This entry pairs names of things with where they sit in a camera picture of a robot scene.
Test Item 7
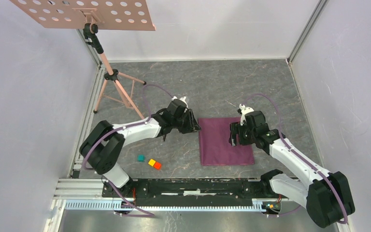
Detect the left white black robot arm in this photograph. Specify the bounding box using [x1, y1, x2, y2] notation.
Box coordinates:
[79, 99, 201, 197]

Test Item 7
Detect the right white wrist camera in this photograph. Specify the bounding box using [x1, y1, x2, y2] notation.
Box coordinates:
[237, 104, 254, 126]

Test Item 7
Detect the aluminium frame rail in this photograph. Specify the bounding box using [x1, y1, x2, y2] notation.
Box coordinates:
[43, 179, 344, 232]

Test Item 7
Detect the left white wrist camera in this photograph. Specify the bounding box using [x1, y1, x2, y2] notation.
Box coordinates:
[171, 96, 189, 107]

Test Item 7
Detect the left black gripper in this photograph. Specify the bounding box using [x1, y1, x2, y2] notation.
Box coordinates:
[172, 109, 201, 134]

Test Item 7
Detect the pink music stand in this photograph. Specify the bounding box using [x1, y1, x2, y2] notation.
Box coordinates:
[12, 0, 156, 118]

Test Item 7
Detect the orange cube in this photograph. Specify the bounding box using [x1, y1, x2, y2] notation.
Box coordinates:
[153, 162, 162, 170]

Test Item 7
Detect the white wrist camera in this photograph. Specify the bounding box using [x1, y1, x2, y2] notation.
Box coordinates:
[171, 96, 189, 107]
[237, 104, 254, 126]

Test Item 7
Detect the purple cloth napkin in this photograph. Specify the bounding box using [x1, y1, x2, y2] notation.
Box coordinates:
[198, 117, 255, 166]

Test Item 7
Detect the teal cube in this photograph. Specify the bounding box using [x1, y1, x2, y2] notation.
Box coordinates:
[137, 155, 145, 162]

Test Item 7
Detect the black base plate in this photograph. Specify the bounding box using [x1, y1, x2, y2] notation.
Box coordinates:
[119, 178, 286, 207]

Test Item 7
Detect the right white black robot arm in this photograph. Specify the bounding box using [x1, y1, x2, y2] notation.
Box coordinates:
[229, 105, 356, 228]

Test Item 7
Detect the yellow cube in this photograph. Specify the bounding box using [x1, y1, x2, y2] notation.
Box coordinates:
[148, 159, 156, 167]

